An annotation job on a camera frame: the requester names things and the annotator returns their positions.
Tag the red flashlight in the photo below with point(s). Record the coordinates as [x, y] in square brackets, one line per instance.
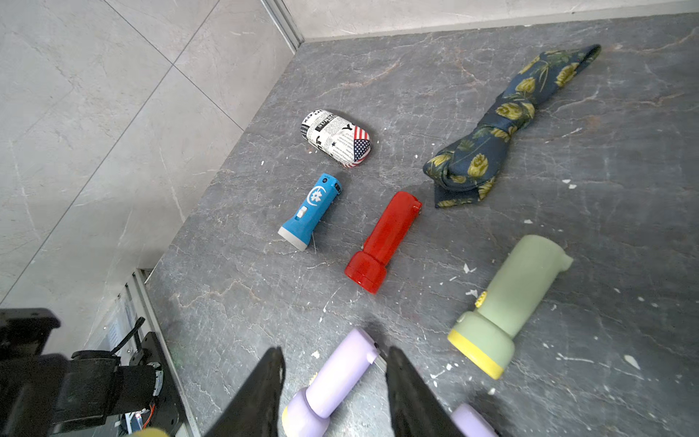
[368, 267]

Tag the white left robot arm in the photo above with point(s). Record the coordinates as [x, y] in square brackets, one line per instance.
[43, 394]

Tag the dark floral bow tie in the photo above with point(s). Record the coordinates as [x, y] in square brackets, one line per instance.
[464, 172]

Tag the blue flashlight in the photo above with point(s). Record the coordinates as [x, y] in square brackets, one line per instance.
[298, 229]

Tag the green flashlight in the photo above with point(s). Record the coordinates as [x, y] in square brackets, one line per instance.
[486, 334]

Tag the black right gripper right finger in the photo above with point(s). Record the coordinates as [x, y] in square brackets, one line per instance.
[414, 409]

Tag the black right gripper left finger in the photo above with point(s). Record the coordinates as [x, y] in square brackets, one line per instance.
[255, 409]

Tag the purple flashlight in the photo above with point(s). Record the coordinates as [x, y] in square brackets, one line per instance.
[471, 423]
[309, 411]

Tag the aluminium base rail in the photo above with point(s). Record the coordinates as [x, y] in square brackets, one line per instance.
[148, 347]

